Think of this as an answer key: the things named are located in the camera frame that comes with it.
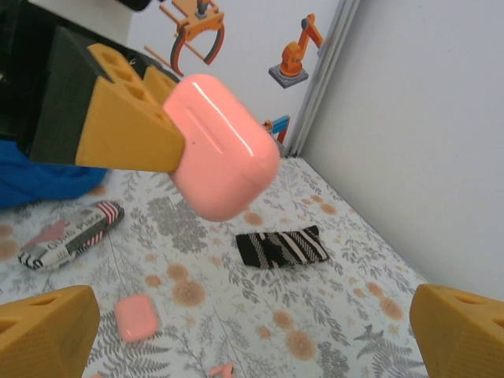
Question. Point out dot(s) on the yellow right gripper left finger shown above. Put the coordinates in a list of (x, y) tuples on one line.
[(43, 338)]

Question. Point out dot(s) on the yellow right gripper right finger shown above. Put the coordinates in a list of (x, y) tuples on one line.
[(464, 338)]

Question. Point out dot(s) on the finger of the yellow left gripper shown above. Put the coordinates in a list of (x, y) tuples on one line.
[(118, 138), (161, 80)]

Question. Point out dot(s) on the pink earbuds charging case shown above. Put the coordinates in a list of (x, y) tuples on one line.
[(136, 319), (224, 157)]

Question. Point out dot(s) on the blue cloth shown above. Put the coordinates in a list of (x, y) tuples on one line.
[(31, 181)]

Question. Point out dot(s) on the white patterned sock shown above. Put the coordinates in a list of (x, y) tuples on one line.
[(71, 240)]

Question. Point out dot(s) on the floral patterned table cover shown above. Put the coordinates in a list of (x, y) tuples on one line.
[(315, 295)]

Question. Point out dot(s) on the black striped sock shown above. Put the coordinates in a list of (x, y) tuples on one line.
[(281, 248)]

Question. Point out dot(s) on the orange claw wall sticker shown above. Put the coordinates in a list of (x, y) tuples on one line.
[(197, 25)]

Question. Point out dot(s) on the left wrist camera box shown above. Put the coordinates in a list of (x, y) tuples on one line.
[(98, 19)]

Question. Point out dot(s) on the blue conveyor wall sticker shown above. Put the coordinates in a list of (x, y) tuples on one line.
[(279, 122)]

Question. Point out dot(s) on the aluminium frame post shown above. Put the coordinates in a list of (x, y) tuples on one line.
[(330, 51)]

